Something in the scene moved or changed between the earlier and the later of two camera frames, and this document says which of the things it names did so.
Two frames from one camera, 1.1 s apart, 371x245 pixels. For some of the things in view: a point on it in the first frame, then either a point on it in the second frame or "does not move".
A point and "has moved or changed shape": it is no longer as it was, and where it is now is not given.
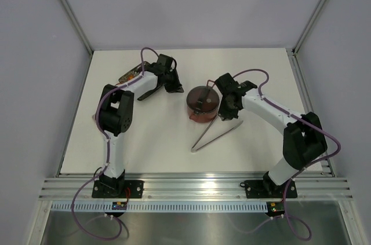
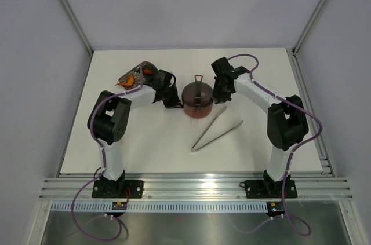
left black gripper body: [172, 84] → [170, 99]
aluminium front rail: [322, 186] does not move
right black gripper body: [226, 110] → [219, 93]
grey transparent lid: [203, 99] has moved or changed shape
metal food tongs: [194, 147] does not move
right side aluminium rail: [326, 166] does not move
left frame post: [68, 9] does not move
